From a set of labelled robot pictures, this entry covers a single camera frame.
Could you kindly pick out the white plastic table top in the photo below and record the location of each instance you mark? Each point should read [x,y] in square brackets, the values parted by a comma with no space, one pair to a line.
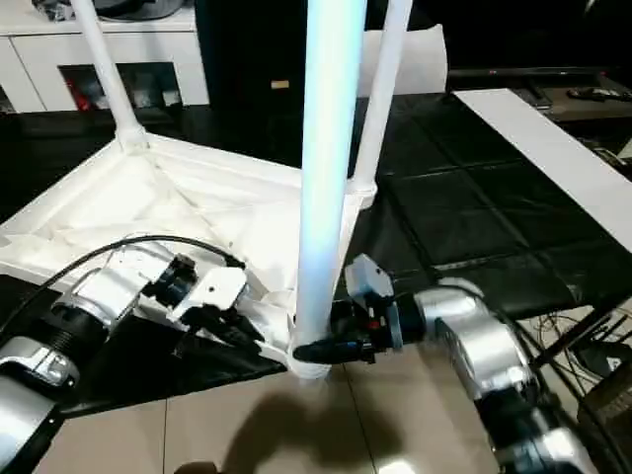
[178,207]

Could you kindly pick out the white plastic table leg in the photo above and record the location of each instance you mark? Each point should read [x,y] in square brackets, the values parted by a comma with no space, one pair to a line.
[104,69]
[331,168]
[380,99]

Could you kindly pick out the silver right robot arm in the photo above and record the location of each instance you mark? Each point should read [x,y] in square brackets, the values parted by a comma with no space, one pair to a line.
[484,346]

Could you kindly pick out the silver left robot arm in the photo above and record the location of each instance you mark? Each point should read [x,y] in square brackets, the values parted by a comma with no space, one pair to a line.
[89,296]

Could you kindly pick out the black robot foot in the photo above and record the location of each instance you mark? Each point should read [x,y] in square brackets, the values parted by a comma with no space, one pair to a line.
[196,469]

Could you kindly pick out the black work mat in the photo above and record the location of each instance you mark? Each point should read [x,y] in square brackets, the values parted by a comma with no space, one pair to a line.
[474,197]

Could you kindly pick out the black stand bar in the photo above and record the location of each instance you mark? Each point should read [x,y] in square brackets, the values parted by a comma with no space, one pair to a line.
[588,334]

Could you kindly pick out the small tan label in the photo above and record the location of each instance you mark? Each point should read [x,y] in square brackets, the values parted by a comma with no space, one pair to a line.
[280,84]

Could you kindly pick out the white flat board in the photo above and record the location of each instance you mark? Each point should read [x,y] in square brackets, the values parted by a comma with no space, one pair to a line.
[553,148]

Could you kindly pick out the white plastic bag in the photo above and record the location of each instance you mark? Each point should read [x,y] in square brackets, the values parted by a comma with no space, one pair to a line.
[425,64]

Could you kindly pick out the small red item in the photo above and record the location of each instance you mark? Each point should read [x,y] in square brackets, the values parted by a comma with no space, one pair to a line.
[79,94]

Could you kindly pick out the grey bag on cabinet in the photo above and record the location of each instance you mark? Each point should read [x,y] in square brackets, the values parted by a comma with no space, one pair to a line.
[148,7]

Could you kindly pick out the white cabinet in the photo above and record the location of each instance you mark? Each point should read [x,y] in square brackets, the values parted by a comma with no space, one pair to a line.
[39,49]

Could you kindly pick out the grey clutter pile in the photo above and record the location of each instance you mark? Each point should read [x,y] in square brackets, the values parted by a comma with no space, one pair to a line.
[54,8]

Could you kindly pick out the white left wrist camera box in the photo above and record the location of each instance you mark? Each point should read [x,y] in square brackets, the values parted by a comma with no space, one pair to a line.
[212,286]

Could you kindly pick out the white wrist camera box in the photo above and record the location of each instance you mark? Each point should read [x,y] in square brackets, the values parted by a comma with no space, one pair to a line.
[367,276]
[212,286]

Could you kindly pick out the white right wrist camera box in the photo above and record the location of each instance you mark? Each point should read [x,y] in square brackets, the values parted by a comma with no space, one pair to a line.
[367,276]

